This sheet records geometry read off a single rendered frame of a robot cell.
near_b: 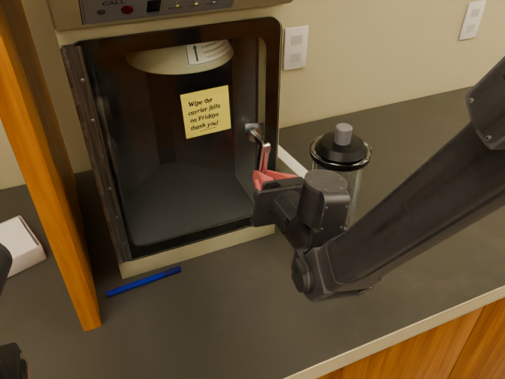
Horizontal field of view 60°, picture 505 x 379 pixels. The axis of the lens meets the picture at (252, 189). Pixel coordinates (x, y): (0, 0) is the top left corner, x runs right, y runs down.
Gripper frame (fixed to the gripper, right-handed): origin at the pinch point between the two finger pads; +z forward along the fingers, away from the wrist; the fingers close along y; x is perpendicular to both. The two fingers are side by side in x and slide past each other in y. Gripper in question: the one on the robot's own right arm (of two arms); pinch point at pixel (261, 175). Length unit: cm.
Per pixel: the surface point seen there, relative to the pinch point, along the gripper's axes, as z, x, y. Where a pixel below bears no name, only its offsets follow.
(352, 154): -4.7, -5.1, -14.4
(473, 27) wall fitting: 47, -14, -96
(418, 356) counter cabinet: -21, 37, -33
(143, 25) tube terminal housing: 5.2, -23.0, 18.4
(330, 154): -2.8, -4.4, -11.2
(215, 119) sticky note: 4.2, -8.9, 7.4
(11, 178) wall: 49, 25, 42
